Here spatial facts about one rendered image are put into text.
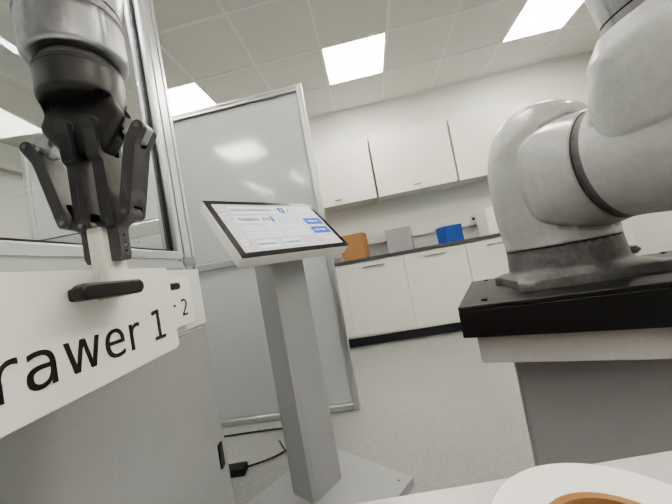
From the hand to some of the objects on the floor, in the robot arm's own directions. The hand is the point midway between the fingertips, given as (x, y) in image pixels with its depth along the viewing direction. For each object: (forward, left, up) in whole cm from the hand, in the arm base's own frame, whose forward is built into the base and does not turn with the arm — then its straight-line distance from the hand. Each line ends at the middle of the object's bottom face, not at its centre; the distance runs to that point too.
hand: (109, 263), depth 31 cm
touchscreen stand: (+23, -92, -89) cm, 130 cm away
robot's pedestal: (-50, -37, -93) cm, 112 cm away
